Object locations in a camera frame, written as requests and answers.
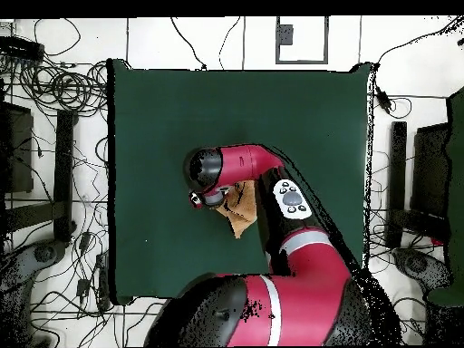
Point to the small black adapter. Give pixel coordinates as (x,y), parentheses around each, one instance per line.
(82,288)

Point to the black stand foot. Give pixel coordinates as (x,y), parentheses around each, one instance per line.
(397,174)
(64,174)

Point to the dark wheeled base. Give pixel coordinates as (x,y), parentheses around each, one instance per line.
(420,266)
(40,253)

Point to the dark green table cloth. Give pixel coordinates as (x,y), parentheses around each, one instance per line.
(163,108)

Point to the gray floor outlet box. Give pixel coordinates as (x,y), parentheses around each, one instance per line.
(285,34)

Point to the black power adapter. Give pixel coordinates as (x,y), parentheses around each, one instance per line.
(383,99)

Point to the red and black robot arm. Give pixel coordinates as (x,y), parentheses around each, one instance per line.
(308,290)

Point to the tan terry towel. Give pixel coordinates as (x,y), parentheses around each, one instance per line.
(243,221)

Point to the black equipment box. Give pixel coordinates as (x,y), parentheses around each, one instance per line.
(431,170)
(18,152)

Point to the black power strip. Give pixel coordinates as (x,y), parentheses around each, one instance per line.
(21,49)

